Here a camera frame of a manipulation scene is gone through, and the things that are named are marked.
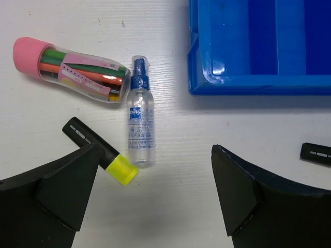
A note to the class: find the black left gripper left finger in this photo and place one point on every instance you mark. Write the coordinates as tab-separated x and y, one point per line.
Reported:
45	206

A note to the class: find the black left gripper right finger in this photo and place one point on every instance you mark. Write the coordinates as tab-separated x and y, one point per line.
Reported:
262	209

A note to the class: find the black highlighter green cap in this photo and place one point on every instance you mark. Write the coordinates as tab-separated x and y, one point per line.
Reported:
316	153

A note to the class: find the black highlighter yellow cap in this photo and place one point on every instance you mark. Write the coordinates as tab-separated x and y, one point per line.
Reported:
112	161

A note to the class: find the clear spray bottle blue cap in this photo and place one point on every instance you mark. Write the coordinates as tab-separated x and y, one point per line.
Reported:
141	123

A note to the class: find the pink-capped clear marker jar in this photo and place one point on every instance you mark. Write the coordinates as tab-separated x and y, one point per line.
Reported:
96	77

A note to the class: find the blue plastic divided bin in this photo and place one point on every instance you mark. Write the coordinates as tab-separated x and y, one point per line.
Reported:
258	47

